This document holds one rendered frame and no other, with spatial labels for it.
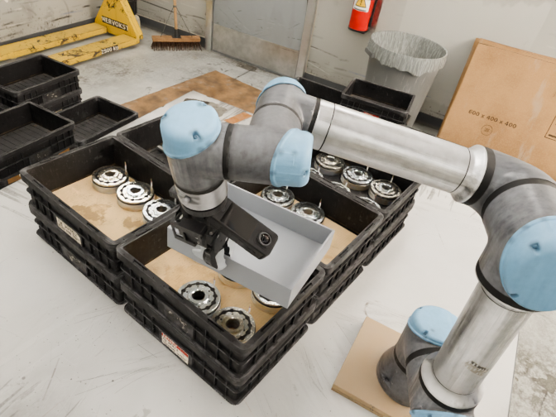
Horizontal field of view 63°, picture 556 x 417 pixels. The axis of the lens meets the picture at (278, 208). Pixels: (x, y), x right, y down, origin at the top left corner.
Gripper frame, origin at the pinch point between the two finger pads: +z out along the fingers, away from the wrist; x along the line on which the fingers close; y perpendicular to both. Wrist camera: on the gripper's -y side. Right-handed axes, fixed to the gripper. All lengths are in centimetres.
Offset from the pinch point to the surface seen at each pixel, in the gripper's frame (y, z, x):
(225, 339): -3.7, 13.2, 9.0
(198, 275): 14.1, 27.8, -6.3
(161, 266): 23.4, 27.1, -3.9
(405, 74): 6, 127, -240
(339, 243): -13, 37, -36
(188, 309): 6.4, 13.7, 6.7
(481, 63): -39, 128, -279
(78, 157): 64, 25, -22
